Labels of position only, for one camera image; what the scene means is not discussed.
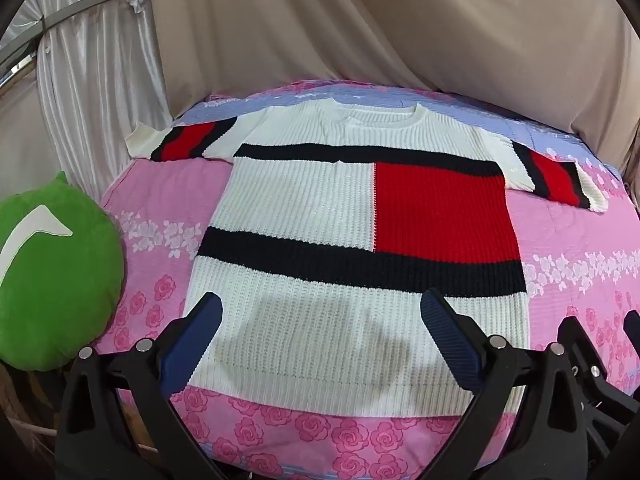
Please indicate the beige cloth backdrop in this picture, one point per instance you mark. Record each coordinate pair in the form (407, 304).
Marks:
(350, 20)

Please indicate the green plush cushion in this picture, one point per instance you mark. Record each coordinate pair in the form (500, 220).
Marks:
(55, 280)

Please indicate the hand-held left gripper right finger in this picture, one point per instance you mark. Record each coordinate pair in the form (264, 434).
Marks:
(450, 340)

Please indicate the white satin curtain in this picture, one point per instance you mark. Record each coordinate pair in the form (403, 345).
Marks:
(100, 85)

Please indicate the white red navy knit sweater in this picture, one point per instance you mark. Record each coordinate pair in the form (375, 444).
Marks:
(300, 200)

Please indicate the pink floral bed sheet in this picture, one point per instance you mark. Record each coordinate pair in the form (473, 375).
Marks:
(150, 195)

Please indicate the grey metal rail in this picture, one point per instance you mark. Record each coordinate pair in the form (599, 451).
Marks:
(75, 11)

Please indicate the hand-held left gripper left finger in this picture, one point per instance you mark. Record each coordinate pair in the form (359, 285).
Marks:
(192, 340)

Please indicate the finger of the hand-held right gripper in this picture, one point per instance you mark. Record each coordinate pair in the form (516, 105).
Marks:
(590, 360)
(633, 327)

